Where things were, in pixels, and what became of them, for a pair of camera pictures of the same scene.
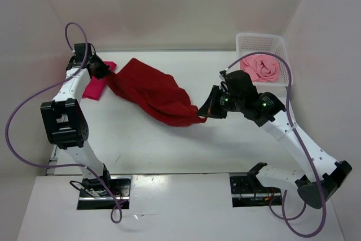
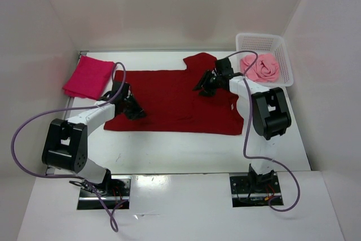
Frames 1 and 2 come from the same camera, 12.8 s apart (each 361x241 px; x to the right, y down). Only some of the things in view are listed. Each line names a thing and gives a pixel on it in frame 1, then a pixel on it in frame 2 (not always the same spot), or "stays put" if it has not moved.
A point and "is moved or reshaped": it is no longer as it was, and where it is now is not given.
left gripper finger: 101,73 -> 136,115
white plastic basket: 248,44 stays put
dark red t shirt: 157,93 is moved or reshaped
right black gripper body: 229,103 -> 214,81
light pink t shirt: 261,68 stays put
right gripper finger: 212,102 -> 204,79
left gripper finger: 97,62 -> 134,107
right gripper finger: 215,113 -> 210,92
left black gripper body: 90,60 -> 125,100
